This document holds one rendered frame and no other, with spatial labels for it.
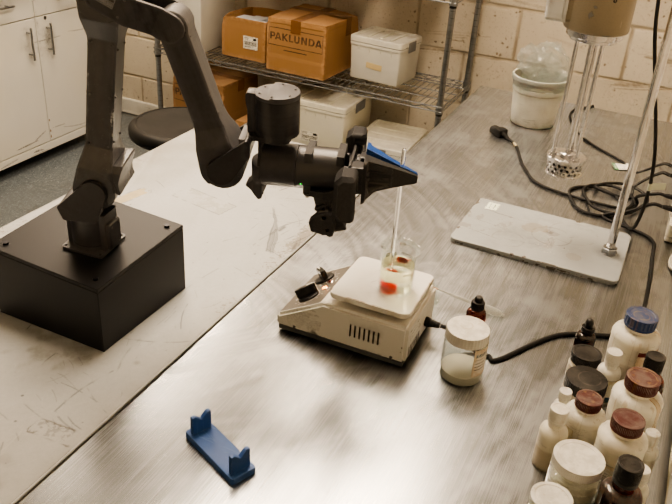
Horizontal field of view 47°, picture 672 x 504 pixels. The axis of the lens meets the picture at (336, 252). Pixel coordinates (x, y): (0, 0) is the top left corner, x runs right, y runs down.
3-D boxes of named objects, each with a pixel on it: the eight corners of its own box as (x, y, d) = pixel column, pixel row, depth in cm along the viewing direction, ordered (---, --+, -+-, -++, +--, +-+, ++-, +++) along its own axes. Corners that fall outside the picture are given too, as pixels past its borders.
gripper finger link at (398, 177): (366, 151, 98) (362, 194, 101) (363, 162, 95) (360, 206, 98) (420, 157, 98) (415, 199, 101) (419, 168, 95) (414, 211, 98)
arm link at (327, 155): (309, 119, 107) (307, 160, 110) (287, 172, 91) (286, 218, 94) (368, 125, 106) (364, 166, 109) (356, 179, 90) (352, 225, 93)
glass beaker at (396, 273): (367, 291, 108) (372, 241, 104) (391, 277, 112) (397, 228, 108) (401, 308, 105) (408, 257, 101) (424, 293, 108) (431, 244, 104)
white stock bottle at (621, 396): (592, 451, 95) (614, 382, 90) (601, 421, 100) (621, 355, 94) (643, 469, 93) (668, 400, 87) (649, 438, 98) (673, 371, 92)
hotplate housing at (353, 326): (275, 329, 113) (276, 284, 109) (313, 288, 123) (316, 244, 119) (417, 375, 106) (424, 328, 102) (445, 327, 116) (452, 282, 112)
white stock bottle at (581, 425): (597, 446, 96) (614, 393, 92) (589, 470, 92) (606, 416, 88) (559, 432, 98) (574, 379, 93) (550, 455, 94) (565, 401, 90)
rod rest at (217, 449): (184, 437, 93) (183, 414, 91) (208, 425, 95) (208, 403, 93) (232, 487, 86) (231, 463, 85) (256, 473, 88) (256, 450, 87)
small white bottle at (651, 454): (654, 478, 92) (670, 437, 88) (637, 483, 91) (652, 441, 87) (639, 463, 94) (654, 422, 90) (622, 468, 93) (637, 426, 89)
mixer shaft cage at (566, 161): (539, 174, 134) (570, 30, 121) (547, 161, 139) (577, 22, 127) (578, 183, 131) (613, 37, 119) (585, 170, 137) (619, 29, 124)
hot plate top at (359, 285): (327, 297, 107) (327, 292, 107) (360, 259, 117) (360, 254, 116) (408, 321, 103) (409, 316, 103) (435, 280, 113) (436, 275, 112)
